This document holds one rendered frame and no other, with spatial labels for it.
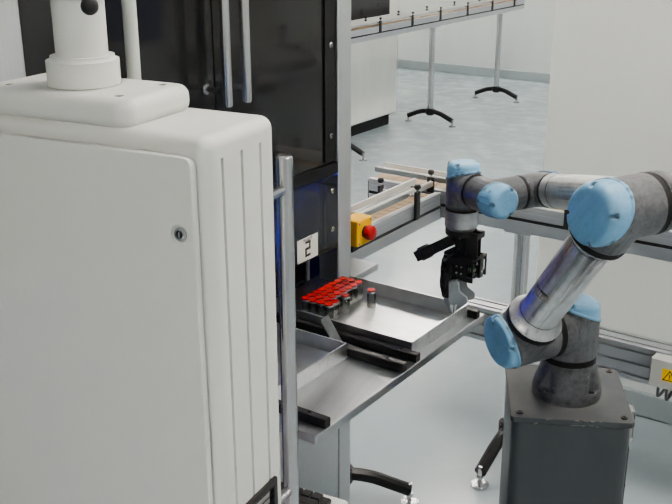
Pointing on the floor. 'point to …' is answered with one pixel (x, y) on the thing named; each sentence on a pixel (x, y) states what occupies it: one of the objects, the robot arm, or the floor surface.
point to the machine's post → (331, 260)
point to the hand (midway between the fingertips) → (449, 307)
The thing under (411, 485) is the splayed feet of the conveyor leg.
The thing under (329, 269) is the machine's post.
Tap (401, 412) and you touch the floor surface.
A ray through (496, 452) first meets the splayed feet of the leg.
